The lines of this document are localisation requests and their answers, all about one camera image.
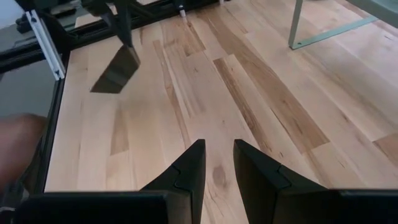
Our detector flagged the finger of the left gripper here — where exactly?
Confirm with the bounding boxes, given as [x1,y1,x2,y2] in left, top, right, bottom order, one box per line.
[115,0,134,48]
[81,0,126,44]

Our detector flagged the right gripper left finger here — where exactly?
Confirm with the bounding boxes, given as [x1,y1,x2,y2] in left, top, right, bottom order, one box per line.
[141,139,206,224]

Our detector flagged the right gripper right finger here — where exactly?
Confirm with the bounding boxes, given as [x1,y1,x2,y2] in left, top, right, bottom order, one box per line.
[233,139,327,224]

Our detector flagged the person's hand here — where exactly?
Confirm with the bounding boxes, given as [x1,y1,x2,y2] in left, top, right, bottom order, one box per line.
[0,113,48,190]

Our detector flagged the green perforated metal shelf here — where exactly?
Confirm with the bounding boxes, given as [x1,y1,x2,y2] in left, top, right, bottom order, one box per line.
[287,0,398,50]

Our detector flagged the silver metal bracket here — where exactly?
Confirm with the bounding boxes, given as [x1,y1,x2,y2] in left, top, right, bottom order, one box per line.
[25,9,66,81]

